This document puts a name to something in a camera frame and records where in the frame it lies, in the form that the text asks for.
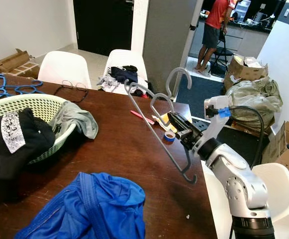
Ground brown cardboard box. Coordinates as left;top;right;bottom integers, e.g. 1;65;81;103
261;121;289;180
223;54;268;83
10;61;40;79
0;48;30;74

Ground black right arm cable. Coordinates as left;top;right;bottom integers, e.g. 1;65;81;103
211;105;265;169

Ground blue tape roll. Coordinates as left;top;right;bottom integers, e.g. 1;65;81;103
163;130;176;143

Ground navy garment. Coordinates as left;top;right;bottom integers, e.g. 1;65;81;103
109;65;139;85

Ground black garment with white print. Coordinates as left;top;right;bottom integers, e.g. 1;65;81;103
0;107;56;180

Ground grey kitchen counter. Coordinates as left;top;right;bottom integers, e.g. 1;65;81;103
224;20;272;56

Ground yellow paper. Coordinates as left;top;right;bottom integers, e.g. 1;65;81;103
157;112;177;132

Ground grey green garment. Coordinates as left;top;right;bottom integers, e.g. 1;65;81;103
50;101;99;140

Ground person in red shirt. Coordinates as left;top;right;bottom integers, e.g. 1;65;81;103
194;0;237;70

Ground olive plastic bag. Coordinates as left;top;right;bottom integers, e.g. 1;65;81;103
224;76;284;132

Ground red pen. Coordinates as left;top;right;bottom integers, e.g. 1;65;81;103
130;110;155;125

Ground pale green laundry basket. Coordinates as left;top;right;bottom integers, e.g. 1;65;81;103
0;94;73;165

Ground black door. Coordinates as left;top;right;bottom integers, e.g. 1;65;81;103
73;0;135;56

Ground royal blue garment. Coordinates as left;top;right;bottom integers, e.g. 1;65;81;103
14;172;146;239

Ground thin black eyeglasses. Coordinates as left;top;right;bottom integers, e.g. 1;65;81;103
54;80;91;103

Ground white plastic chair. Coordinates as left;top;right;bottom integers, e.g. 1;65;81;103
38;51;93;90
104;49;149;95
201;162;289;239

